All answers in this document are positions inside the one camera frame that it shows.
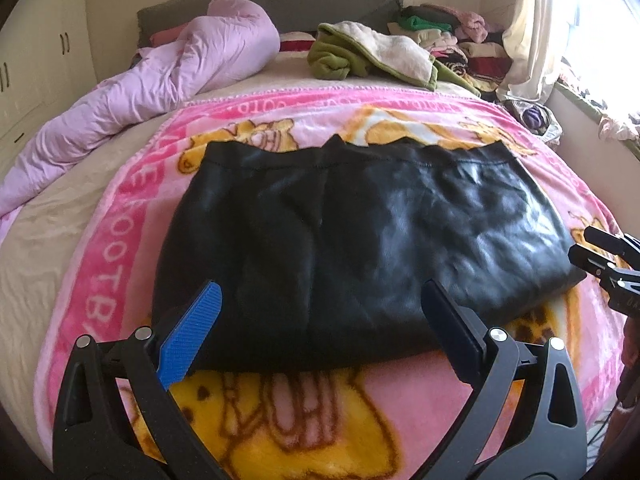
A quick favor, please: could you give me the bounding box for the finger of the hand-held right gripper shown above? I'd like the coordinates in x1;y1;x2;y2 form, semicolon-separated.
568;244;618;280
584;226;640;257

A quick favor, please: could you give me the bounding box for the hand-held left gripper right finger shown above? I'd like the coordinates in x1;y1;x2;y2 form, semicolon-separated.
421;280;589;480

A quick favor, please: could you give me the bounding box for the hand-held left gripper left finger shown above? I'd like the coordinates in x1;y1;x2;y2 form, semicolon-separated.
51;280;232;480

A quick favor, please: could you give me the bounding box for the black leather jacket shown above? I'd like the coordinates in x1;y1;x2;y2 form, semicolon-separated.
152;132;587;373

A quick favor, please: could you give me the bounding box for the pile of folded clothes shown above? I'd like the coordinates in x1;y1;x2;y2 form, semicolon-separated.
387;4;516;96

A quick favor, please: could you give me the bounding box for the pink printed blanket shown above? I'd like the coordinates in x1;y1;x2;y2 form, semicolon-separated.
45;85;633;480

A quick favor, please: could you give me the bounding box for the purple cloth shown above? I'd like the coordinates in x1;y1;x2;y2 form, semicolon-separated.
505;100;563;148

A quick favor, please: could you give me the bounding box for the bed with beige sheet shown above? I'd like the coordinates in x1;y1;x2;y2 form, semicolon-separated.
0;35;640;411

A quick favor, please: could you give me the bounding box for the cream curtain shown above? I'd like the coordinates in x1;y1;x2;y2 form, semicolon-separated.
495;0;586;101

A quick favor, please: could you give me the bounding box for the lilac quilt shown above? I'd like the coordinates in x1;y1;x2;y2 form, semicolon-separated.
0;0;281;216

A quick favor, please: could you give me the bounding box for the green and cream garment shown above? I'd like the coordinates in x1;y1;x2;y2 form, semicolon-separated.
306;21;483;98

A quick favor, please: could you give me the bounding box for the pink pillow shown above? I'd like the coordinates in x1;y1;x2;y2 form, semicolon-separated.
150;27;188;47

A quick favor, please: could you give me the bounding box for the red pillow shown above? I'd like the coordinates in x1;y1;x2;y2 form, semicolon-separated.
279;32;317;53

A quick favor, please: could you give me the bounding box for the cream wardrobe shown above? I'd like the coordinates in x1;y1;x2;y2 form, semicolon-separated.
0;0;98;171

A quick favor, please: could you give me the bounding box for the grey headboard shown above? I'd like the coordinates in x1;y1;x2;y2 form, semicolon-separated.
136;0;405;48

